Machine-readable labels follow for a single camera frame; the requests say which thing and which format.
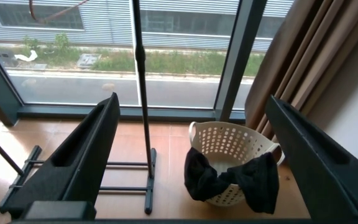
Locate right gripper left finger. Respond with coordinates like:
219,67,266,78
0,92,121,220

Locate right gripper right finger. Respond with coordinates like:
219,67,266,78
265,95,358,220

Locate black garment with white cord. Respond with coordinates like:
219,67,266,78
219,151,280,215

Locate white laundry basket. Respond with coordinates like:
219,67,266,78
188,121,286,208

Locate black clothes rack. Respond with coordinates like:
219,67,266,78
0,0,157,215

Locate pink clothes hanger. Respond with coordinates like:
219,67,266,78
28,0,90,24

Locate brown curtain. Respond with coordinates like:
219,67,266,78
244,0,358,141

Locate window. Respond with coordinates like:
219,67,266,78
0,0,295,127

